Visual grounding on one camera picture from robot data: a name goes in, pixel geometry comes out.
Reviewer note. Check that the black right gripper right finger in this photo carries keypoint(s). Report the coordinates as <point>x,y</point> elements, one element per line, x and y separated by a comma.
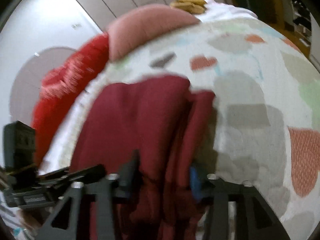
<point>233,211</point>

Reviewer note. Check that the red floral comforter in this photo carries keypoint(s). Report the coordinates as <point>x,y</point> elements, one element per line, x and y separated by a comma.
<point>61,86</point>

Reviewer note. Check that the white fleece blanket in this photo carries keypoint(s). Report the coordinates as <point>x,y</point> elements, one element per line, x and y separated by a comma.
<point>216,11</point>

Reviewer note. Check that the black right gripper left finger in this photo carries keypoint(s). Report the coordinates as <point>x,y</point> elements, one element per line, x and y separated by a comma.
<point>97,201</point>

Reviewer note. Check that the wooden door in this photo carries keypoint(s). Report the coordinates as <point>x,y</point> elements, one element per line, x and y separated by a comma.
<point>292,18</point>

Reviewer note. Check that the patchwork heart quilt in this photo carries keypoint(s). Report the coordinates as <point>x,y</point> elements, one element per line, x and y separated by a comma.
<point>267,103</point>

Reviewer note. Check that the pink corduroy pillow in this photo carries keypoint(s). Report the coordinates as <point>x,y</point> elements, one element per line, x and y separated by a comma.
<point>144,24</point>

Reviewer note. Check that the white headboard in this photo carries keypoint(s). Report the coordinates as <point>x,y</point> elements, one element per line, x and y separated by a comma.
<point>27,83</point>

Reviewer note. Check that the dark red sweater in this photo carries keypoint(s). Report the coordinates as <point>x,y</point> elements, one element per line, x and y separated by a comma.
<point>165,122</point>

